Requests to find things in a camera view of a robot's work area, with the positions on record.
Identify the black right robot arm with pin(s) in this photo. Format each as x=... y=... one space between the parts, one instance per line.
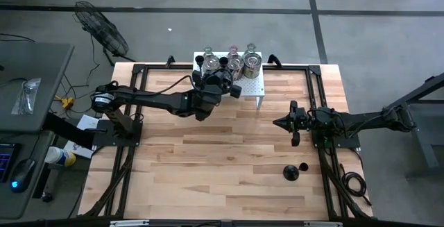
x=360 y=121

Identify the black metal table stand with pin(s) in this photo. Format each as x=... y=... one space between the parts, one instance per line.
x=423 y=143

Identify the green tinted glass candle holder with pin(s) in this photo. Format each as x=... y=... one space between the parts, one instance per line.
x=207 y=49

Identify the white yellow wipes canister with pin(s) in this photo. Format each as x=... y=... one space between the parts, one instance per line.
x=60 y=156

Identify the grey desk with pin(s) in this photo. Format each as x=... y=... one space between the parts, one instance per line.
x=21 y=204
x=48 y=81

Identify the white perforated metal shelf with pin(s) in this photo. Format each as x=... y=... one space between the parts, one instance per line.
x=252 y=88

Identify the black aluminium table frame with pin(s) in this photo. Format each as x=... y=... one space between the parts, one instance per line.
x=295 y=67

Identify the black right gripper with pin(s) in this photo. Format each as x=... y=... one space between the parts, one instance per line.
x=300 y=121

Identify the white paper sheet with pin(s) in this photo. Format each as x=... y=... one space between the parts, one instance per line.
x=78 y=149

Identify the black floor fan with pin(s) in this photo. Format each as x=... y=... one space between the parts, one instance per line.
x=104 y=32

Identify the olive gold tin can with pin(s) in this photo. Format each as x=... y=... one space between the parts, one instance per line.
x=252 y=66

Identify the silver metal bracket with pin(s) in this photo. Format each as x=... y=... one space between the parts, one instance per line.
x=322 y=224
x=128 y=223

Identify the black computer mouse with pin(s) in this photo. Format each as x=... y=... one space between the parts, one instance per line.
x=22 y=175

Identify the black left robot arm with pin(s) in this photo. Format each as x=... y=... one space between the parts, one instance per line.
x=152 y=100

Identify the black caster wheel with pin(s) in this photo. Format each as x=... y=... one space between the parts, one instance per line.
x=46 y=197

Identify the clear plastic bag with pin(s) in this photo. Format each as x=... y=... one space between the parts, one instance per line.
x=27 y=95

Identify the pink glass candle holder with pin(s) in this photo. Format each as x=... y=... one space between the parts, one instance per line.
x=233 y=49

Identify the clear glass candle holder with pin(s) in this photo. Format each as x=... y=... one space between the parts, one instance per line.
x=250 y=49

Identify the black diagonal bar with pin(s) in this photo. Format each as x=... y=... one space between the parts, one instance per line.
x=67 y=131

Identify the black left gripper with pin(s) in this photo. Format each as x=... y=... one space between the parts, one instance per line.
x=216 y=83

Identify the backlit keyboard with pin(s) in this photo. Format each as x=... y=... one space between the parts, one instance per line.
x=5 y=161

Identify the black table clamp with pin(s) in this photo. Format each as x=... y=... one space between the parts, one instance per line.
x=274 y=60
x=170 y=61

